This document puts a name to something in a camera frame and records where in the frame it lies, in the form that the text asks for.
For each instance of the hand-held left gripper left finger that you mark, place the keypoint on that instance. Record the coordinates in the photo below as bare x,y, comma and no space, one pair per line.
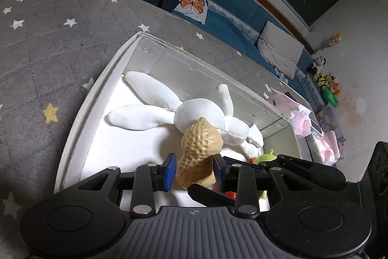
169,171

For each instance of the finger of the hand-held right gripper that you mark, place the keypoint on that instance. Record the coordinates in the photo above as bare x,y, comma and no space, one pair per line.
318,174
209,198

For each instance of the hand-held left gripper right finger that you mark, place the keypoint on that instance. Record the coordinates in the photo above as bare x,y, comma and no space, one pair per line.
218,171

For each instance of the tan peanut toy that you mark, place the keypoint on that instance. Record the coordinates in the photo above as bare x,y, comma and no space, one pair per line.
197,143

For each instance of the white storage box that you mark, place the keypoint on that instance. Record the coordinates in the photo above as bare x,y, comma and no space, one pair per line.
127,149

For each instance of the green alien toy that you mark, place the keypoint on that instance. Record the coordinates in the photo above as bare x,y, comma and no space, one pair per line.
266,158

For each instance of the white plush rabbit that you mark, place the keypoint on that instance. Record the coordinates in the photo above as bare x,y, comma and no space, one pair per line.
194,110

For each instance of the small red toy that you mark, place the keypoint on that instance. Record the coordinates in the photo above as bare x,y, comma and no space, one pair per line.
230,195

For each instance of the clear storage bin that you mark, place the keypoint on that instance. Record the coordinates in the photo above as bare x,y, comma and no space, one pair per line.
332,122

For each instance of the pink white cloth bundle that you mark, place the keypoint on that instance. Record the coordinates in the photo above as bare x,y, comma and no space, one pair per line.
300,122

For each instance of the pile of plush toys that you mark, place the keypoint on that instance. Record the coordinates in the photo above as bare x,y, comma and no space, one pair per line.
329,86

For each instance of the panda plush toy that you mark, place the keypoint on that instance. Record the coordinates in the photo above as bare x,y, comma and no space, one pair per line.
317,62

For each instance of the grey pillow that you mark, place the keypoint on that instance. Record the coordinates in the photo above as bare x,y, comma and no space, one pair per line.
279,49

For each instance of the orange plush toy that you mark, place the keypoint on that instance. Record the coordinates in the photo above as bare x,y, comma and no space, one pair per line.
335,39

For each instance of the grey star-print mat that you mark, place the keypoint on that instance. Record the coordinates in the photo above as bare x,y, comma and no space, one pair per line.
45,64

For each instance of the blue sofa bed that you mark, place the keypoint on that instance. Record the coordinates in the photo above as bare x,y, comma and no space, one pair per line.
236,4

